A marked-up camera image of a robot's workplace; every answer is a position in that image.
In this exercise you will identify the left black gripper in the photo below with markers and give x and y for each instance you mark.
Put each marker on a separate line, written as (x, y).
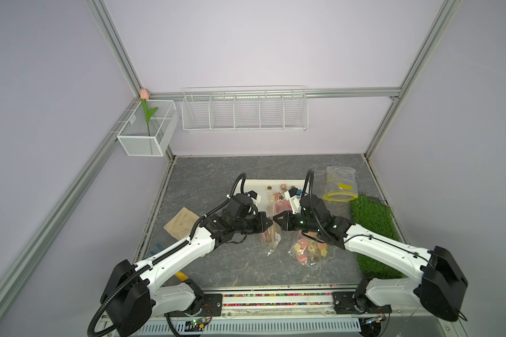
(268, 220)

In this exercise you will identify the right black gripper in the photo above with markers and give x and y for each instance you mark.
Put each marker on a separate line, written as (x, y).
(285, 222)

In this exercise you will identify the cookie ziploc bag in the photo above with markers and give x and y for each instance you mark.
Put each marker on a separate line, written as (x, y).
(271, 237)
(341, 185)
(307, 250)

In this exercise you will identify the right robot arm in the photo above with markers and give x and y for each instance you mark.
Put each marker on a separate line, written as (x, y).
(432, 280)

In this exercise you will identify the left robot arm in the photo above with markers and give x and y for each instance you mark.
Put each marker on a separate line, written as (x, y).
(134, 291)

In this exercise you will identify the poured wrapped cookie pile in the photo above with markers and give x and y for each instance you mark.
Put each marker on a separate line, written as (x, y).
(276, 200)

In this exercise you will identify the white rectangular tray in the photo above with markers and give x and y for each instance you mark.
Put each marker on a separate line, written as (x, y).
(265, 189)

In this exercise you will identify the beige work glove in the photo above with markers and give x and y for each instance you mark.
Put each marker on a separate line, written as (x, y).
(181, 224)

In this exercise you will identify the pink artificial tulip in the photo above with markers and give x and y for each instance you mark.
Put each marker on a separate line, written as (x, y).
(148, 112)

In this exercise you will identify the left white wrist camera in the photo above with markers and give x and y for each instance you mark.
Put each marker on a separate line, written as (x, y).
(255, 197)

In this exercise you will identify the white wire wall basket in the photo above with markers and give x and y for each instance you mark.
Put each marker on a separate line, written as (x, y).
(245, 108)

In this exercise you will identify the white mesh wall box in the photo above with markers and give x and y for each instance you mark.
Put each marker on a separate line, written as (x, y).
(133, 135)

